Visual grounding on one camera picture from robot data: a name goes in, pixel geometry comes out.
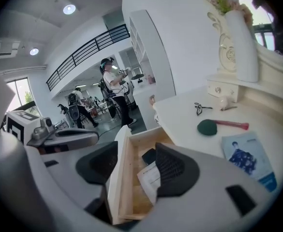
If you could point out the round ceiling lamp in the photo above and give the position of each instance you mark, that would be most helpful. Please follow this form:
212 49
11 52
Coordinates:
34 51
69 9

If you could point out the wooden drawer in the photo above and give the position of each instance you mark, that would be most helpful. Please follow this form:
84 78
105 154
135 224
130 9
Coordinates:
126 178

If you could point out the pink box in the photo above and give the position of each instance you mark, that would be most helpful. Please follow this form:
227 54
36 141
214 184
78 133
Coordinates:
151 79

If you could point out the cream ornate vanity table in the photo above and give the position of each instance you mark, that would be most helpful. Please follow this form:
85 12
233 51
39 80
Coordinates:
180 120

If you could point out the bright window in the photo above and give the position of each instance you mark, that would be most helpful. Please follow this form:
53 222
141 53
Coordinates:
20 93

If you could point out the small pink ornament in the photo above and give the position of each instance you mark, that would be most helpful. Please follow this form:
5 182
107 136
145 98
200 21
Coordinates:
225 101

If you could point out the ceiling air conditioner vent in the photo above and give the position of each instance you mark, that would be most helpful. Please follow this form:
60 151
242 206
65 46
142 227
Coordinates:
4 49

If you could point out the green powder puff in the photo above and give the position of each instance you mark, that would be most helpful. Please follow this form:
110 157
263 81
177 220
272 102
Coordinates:
207 127

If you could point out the blue face mask packet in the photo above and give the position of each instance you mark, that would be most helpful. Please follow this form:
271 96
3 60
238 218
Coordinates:
247 158

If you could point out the wooden chair patterned cushion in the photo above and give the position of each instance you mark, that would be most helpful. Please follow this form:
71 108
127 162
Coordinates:
154 107

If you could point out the small black box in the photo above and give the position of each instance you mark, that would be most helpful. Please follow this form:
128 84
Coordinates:
149 156

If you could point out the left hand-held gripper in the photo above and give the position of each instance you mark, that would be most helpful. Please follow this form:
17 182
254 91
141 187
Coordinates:
15 124

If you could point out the pink flower bouquet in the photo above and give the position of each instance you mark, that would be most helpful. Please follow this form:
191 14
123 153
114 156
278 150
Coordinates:
226 4

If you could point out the black eyelash curler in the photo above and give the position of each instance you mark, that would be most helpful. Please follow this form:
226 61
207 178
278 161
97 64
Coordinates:
199 109

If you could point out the white bookshelf partition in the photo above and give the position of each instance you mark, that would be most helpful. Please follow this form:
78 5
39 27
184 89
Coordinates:
153 52

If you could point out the white counter cabinet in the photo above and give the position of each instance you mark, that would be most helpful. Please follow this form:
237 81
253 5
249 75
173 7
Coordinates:
143 93

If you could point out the green round pink-handled brush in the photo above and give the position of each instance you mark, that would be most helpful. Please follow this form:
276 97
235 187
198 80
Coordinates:
233 124

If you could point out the oval vanity mirror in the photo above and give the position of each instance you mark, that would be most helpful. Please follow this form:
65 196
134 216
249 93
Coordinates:
262 33

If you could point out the white ribbed vase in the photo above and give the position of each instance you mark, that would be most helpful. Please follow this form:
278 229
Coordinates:
242 47

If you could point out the clear white sachet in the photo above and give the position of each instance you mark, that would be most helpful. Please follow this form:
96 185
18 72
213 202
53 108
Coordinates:
148 180

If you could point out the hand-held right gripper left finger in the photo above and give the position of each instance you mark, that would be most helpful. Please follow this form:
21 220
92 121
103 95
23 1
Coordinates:
66 178

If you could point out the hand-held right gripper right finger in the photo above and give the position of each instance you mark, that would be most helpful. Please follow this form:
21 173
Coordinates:
204 202

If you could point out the white round machine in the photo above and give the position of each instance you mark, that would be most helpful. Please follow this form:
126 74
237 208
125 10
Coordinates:
137 80

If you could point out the black balcony railing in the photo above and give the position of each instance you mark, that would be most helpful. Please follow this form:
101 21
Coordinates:
88 49

